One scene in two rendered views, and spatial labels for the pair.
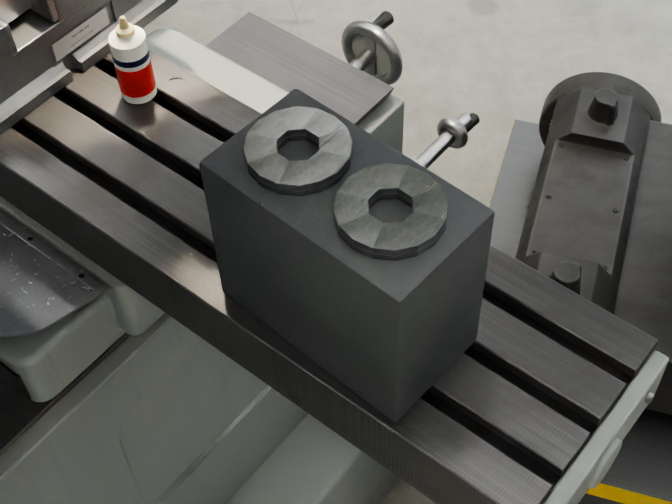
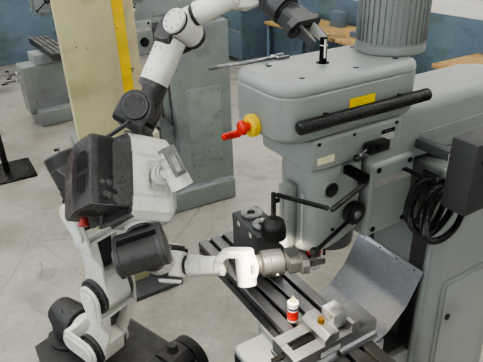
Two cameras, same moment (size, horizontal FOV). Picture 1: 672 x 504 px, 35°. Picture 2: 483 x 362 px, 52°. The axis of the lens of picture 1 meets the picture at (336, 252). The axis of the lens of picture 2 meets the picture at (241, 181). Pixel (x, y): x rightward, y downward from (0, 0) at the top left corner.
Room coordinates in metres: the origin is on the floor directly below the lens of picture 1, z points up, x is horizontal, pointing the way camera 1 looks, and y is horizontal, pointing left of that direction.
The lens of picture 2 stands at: (2.21, 0.50, 2.24)
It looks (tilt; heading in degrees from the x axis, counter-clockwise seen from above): 28 degrees down; 199
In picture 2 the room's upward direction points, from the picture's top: 2 degrees counter-clockwise
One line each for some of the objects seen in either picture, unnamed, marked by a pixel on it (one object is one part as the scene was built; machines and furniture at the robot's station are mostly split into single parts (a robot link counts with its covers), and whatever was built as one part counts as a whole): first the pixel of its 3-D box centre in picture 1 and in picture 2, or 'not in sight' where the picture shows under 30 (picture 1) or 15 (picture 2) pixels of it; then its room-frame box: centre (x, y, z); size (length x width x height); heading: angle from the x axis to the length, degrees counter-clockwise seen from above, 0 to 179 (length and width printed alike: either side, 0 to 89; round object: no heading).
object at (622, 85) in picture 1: (599, 124); not in sight; (1.27, -0.46, 0.50); 0.20 x 0.05 x 0.20; 71
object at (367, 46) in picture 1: (357, 66); not in sight; (1.25, -0.05, 0.66); 0.16 x 0.12 x 0.12; 140
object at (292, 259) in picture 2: not in sight; (287, 261); (0.92, 0.20, 1.24); 0.13 x 0.12 x 0.10; 29
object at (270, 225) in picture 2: not in sight; (273, 226); (1.08, 0.20, 1.48); 0.07 x 0.07 x 0.06
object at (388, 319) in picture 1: (345, 250); (257, 238); (0.57, -0.01, 1.06); 0.22 x 0.12 x 0.20; 46
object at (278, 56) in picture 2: not in sight; (249, 61); (0.92, 0.08, 1.89); 0.24 x 0.04 x 0.01; 138
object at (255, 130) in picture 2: not in sight; (251, 125); (1.05, 0.13, 1.76); 0.06 x 0.02 x 0.06; 50
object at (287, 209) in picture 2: not in sight; (287, 214); (0.96, 0.21, 1.45); 0.04 x 0.04 x 0.21; 50
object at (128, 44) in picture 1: (131, 56); (292, 307); (0.89, 0.22, 1.02); 0.04 x 0.04 x 0.11
